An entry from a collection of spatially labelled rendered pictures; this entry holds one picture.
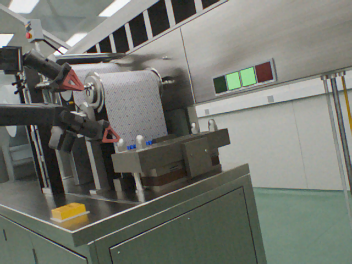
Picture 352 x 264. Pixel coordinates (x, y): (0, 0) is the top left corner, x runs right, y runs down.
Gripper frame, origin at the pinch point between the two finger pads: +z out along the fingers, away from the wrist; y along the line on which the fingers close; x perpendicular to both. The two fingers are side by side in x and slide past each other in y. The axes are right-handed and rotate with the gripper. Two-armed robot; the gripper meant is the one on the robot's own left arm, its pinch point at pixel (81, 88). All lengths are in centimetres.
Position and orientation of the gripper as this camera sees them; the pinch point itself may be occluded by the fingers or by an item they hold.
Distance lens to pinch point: 116.7
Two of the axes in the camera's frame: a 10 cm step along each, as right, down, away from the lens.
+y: 6.0, -0.9, -7.9
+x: 3.2, -8.8, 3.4
